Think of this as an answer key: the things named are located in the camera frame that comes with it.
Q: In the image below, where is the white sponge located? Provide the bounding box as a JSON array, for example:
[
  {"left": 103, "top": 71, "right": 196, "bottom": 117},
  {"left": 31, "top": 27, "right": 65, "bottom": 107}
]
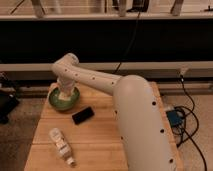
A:
[{"left": 58, "top": 94, "right": 73, "bottom": 102}]

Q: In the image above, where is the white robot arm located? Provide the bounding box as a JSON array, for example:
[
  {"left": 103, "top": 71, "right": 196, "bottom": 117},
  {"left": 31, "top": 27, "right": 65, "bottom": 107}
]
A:
[{"left": 52, "top": 53, "right": 177, "bottom": 171}]

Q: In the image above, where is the green ceramic bowl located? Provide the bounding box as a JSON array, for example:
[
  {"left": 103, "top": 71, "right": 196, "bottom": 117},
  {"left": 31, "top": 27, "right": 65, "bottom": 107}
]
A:
[{"left": 48, "top": 87, "right": 80, "bottom": 111}]

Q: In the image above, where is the black smartphone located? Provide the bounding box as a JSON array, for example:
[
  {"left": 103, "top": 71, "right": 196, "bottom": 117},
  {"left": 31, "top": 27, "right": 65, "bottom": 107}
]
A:
[{"left": 72, "top": 107, "right": 94, "bottom": 125}]

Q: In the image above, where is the black object at left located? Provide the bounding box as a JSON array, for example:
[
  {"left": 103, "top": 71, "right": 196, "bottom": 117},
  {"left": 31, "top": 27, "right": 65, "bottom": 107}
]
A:
[{"left": 0, "top": 72, "right": 19, "bottom": 124}]

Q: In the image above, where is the white plastic bottle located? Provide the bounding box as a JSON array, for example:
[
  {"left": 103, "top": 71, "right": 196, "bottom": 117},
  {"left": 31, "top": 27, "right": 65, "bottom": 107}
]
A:
[{"left": 49, "top": 128, "right": 75, "bottom": 166}]

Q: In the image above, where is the blue power box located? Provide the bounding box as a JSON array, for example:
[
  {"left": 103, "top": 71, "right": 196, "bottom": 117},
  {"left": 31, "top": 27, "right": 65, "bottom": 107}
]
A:
[{"left": 166, "top": 110, "right": 182, "bottom": 127}]

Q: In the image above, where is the black hanging cable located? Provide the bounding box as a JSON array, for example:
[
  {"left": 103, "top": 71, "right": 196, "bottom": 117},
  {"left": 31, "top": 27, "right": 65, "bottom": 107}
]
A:
[{"left": 113, "top": 5, "right": 144, "bottom": 75}]

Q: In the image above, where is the black floor cable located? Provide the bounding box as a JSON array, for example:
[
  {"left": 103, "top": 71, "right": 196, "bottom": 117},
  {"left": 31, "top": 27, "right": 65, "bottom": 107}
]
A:
[{"left": 171, "top": 73, "right": 208, "bottom": 171}]

